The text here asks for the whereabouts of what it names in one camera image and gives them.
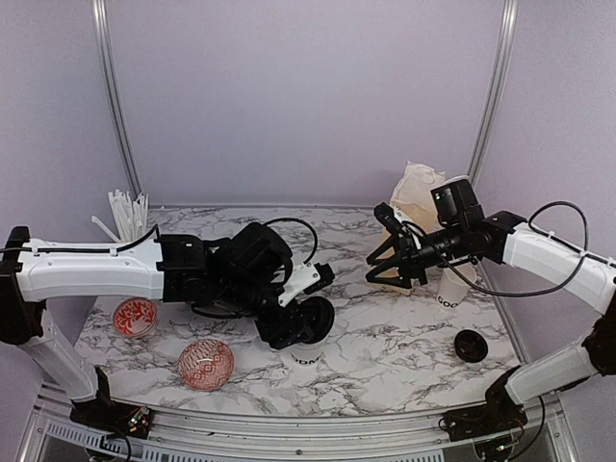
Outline brown paper bag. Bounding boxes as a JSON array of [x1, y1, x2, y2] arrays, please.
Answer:
[[377, 160, 449, 295]]

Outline white paper coffee cup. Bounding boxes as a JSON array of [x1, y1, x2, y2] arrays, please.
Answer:
[[290, 339, 326, 366]]

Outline black cup lid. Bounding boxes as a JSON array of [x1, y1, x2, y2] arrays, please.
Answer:
[[453, 329, 489, 364], [294, 296, 335, 345]]

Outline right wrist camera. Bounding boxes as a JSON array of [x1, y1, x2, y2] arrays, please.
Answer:
[[373, 202, 412, 237]]

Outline front aluminium rail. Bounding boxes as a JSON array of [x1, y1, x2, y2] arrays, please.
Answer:
[[16, 401, 578, 461]]

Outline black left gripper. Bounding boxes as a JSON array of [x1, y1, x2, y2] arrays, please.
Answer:
[[217, 275, 316, 350]]

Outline black cup with straws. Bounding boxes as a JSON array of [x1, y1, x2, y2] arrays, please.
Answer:
[[90, 190, 149, 243]]

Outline right aluminium frame post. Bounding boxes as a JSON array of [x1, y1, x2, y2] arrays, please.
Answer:
[[468, 0, 520, 186]]

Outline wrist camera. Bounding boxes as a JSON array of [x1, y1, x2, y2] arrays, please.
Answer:
[[278, 263, 335, 307], [373, 202, 412, 237]]

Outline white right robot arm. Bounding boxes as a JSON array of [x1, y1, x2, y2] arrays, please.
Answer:
[[366, 178, 615, 431]]

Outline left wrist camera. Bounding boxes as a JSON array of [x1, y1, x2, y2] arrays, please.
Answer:
[[278, 263, 335, 307]]

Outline left aluminium frame post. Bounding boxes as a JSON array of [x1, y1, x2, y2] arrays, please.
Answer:
[[91, 0, 142, 196]]

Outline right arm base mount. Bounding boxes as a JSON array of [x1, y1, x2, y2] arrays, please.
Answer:
[[438, 403, 527, 442]]

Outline red floral pattern bowl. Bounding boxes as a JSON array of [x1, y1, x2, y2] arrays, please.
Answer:
[[112, 297, 158, 338]]

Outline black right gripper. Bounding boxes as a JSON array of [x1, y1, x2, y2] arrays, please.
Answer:
[[366, 222, 467, 290]]

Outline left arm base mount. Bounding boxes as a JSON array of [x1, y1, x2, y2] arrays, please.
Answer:
[[69, 399, 153, 440]]

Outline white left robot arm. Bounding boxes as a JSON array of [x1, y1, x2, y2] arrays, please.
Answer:
[[1, 222, 331, 428]]

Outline aluminium frame post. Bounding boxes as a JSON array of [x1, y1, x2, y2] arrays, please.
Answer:
[[91, 0, 142, 196], [468, 0, 520, 186]]

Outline red geometric pattern bowl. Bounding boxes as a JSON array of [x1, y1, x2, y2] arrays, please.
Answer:
[[178, 339, 235, 392]]

